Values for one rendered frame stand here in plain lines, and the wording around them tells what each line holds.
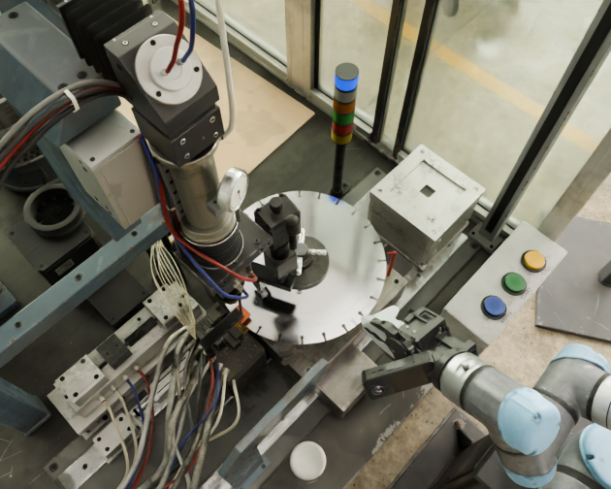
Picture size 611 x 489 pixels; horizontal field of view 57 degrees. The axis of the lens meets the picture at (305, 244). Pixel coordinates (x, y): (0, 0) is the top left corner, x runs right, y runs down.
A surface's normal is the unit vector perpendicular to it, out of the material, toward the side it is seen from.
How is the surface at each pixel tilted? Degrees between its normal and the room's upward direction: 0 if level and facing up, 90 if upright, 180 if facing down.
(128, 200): 90
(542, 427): 57
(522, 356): 0
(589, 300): 0
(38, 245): 0
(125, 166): 90
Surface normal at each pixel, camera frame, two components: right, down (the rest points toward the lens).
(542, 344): 0.00, -0.47
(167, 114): 0.51, 0.10
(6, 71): -0.59, 0.29
